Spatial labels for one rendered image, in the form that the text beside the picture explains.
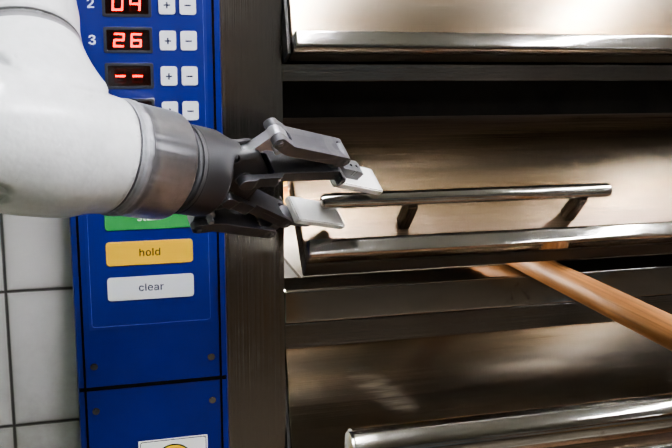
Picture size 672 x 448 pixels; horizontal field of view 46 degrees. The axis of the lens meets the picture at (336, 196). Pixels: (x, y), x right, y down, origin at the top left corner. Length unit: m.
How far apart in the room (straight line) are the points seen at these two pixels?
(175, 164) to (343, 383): 0.47
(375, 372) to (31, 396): 0.40
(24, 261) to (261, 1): 0.38
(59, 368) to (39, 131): 0.44
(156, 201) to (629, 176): 0.62
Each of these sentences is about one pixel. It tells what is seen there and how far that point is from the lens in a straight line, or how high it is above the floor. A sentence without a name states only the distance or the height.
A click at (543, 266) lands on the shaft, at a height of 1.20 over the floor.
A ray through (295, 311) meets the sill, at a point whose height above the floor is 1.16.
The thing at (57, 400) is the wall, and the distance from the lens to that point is 0.95.
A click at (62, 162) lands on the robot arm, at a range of 0.55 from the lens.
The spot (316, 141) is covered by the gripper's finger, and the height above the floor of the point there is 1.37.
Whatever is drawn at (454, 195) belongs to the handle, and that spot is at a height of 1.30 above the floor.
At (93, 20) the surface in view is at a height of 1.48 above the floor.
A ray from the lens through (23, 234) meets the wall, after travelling 0.90.
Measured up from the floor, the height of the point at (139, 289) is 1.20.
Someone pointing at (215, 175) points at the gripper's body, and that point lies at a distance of 0.64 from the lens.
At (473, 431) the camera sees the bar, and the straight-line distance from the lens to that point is 0.62.
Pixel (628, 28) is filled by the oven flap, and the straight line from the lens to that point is 1.04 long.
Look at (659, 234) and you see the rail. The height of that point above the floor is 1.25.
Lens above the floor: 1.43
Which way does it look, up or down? 9 degrees down
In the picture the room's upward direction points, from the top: straight up
